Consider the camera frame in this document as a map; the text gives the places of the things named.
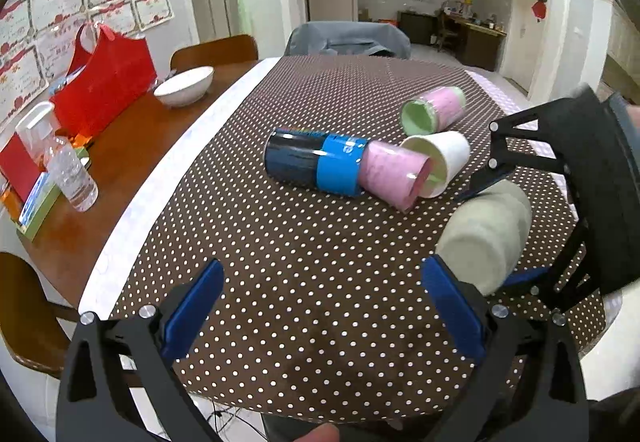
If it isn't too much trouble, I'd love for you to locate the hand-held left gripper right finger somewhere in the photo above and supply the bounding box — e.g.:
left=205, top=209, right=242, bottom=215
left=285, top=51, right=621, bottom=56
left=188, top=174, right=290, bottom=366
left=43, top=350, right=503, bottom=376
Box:
left=421, top=254, right=591, bottom=442

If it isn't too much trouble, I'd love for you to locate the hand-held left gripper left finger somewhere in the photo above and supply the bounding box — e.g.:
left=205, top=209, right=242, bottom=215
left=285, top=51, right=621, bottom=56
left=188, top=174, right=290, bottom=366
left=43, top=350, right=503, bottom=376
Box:
left=56, top=258, right=226, bottom=442

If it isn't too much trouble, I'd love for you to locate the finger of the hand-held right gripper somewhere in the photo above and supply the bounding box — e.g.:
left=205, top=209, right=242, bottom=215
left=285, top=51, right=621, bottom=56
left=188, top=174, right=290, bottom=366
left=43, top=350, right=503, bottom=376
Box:
left=497, top=217, right=608, bottom=324
left=455, top=103, right=568, bottom=203

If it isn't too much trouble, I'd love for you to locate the grey paper cup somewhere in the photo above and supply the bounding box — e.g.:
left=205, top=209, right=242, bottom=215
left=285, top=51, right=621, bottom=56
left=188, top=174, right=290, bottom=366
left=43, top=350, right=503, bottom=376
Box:
left=435, top=179, right=533, bottom=297

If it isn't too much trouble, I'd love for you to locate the white paper cup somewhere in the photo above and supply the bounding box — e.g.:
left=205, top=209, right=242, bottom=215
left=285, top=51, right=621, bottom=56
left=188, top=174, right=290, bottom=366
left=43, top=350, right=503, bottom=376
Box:
left=400, top=131, right=471, bottom=199

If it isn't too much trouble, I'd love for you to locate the pink cup with green inside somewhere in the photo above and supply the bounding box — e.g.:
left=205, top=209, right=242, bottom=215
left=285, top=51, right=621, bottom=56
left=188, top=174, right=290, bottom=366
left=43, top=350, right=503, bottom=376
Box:
left=401, top=87, right=468, bottom=134

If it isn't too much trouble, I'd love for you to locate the blue cup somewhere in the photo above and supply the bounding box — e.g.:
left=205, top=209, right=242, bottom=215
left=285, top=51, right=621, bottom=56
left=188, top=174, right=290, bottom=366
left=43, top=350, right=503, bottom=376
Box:
left=316, top=134, right=374, bottom=197

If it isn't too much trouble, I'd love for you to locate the black cup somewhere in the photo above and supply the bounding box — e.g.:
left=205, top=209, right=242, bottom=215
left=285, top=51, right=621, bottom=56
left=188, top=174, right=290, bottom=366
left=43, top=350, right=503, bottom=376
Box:
left=263, top=128, right=327, bottom=188

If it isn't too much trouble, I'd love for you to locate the person's left hand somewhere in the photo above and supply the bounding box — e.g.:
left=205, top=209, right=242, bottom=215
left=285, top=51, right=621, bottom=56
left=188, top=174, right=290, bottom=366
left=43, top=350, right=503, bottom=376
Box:
left=295, top=423, right=342, bottom=442

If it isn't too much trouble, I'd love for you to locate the white table cover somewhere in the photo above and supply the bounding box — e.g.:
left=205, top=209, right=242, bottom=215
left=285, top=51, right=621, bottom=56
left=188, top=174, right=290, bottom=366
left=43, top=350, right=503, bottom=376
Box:
left=77, top=59, right=277, bottom=323

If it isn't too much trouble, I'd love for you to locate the brown polka-dot tablecloth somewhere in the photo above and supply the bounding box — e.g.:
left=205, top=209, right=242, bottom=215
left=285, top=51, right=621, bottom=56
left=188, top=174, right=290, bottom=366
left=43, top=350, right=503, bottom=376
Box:
left=107, top=54, right=608, bottom=425

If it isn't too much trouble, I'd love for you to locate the white cabinet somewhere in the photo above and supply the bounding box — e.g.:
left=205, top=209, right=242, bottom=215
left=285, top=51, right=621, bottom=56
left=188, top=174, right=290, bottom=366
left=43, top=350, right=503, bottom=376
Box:
left=590, top=0, right=640, bottom=89

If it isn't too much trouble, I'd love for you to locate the dark wooden desk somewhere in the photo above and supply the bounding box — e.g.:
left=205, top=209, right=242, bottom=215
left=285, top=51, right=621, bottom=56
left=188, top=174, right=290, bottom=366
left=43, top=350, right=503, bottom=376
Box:
left=398, top=11, right=507, bottom=69

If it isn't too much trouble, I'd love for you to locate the white door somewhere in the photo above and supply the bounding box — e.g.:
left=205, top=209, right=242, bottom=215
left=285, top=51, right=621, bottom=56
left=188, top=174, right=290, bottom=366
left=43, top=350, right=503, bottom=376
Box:
left=501, top=0, right=551, bottom=92

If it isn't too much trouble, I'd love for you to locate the dark desk chair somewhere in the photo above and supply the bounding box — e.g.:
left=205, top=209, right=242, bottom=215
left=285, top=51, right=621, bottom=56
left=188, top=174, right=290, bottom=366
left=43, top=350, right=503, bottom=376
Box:
left=437, top=14, right=459, bottom=53

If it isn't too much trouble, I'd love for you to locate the wooden chair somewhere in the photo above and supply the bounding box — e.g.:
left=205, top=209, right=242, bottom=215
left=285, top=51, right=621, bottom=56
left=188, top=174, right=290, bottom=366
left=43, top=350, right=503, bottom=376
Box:
left=170, top=34, right=259, bottom=71
left=0, top=252, right=81, bottom=379

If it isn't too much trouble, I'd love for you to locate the clear plastic water bottle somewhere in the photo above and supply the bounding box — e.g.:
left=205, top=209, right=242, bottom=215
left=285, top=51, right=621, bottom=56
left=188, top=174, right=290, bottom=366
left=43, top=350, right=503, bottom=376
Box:
left=44, top=136, right=99, bottom=212

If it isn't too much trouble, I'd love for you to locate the green tissue box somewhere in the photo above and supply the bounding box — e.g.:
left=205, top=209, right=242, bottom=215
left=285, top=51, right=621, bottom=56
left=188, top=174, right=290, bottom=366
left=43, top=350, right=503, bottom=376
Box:
left=15, top=171, right=64, bottom=243

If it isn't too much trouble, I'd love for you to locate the grey covered armchair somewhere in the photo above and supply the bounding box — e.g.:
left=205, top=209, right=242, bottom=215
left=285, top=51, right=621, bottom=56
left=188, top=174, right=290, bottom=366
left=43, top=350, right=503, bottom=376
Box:
left=284, top=21, right=412, bottom=61

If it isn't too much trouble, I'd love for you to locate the white bowl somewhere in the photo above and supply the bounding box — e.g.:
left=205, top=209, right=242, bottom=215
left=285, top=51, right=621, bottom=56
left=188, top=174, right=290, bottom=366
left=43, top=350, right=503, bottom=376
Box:
left=153, top=66, right=215, bottom=109

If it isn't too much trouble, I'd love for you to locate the red box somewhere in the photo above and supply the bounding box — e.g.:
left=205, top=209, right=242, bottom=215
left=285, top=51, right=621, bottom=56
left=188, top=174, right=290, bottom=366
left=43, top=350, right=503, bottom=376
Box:
left=0, top=132, right=49, bottom=203

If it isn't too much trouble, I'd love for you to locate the red gift bag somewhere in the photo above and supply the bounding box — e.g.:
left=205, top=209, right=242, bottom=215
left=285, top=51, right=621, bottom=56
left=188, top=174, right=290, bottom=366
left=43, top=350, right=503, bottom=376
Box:
left=50, top=21, right=156, bottom=139

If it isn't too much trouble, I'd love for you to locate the clear container with white lid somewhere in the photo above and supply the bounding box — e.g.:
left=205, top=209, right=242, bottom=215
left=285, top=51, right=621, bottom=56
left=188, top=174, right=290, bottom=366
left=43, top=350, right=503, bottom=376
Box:
left=15, top=102, right=61, bottom=149

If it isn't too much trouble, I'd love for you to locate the black cable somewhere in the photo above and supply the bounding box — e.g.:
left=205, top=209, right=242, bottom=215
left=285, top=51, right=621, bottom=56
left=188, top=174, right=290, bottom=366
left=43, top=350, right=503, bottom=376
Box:
left=200, top=399, right=263, bottom=442

